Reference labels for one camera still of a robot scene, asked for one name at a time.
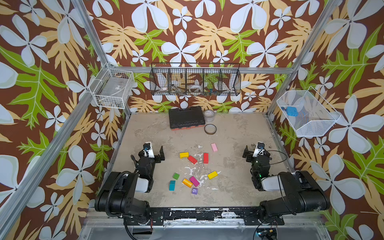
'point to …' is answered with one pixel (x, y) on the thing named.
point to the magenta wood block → (194, 181)
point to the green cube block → (176, 175)
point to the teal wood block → (172, 185)
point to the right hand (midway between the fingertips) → (254, 146)
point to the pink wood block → (214, 147)
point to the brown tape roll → (210, 129)
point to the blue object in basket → (292, 111)
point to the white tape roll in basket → (195, 88)
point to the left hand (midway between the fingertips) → (152, 145)
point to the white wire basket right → (309, 114)
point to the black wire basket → (195, 79)
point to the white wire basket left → (112, 87)
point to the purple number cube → (194, 191)
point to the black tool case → (186, 118)
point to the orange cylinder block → (187, 182)
